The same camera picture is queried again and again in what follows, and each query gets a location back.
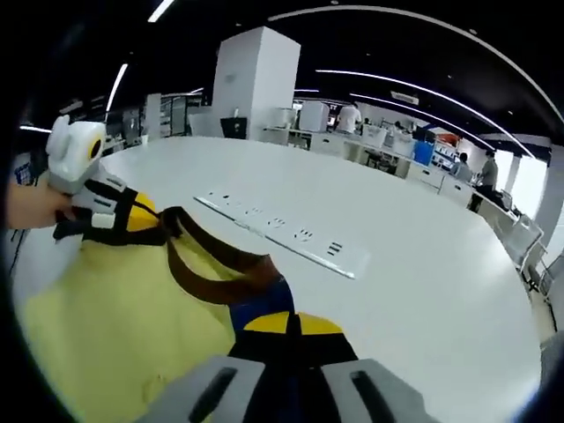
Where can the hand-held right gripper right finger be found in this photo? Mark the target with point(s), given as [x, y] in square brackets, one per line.
[352, 388]

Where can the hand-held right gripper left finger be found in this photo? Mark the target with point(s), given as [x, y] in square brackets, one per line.
[220, 388]

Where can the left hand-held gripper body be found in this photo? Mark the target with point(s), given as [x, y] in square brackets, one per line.
[72, 154]

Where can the yellow blue grey garment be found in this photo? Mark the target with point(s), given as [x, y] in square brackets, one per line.
[123, 308]

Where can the person's left hand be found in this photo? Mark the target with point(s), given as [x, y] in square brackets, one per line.
[31, 205]

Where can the blue white poster board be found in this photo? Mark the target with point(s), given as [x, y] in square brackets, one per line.
[23, 174]

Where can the ceiling light strip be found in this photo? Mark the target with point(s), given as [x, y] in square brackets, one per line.
[117, 88]
[423, 90]
[159, 9]

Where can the black floor sign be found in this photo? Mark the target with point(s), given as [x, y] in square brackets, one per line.
[233, 128]

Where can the white table socket strip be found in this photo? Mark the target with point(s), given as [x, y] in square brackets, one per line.
[286, 235]

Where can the white square pillar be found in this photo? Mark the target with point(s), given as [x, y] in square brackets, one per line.
[257, 83]

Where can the white box appliance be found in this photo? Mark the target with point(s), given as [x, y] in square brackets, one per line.
[316, 116]

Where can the white mesh office chair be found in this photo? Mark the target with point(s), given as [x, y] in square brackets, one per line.
[531, 247]

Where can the long white desk row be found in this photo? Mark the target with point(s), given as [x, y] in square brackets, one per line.
[352, 147]

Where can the blue storage bin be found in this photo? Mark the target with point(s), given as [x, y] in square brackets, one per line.
[424, 153]

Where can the white storage bin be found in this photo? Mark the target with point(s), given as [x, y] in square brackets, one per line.
[375, 136]
[402, 144]

